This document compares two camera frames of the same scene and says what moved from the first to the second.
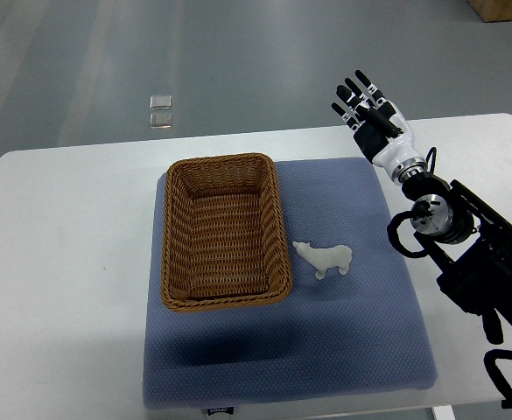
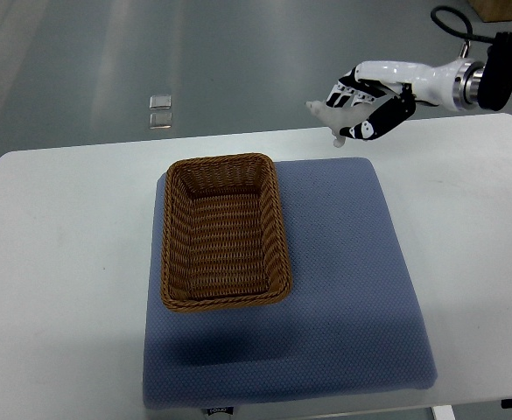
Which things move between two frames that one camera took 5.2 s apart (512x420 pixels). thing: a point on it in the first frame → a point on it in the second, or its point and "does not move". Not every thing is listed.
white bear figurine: x=324 y=259 → x=337 y=118
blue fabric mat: x=361 y=331 does not move
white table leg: x=444 y=412 does not move
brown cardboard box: x=504 y=10 does not move
